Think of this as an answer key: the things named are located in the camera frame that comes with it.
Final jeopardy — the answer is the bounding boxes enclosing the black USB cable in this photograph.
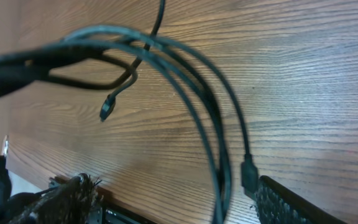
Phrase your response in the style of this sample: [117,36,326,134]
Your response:
[0,25,260,224]

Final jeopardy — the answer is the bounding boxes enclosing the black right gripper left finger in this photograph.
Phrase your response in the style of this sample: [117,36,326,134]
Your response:
[9,173,99,224]

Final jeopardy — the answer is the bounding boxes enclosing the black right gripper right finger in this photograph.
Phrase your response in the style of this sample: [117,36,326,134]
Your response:
[256,175,345,224]

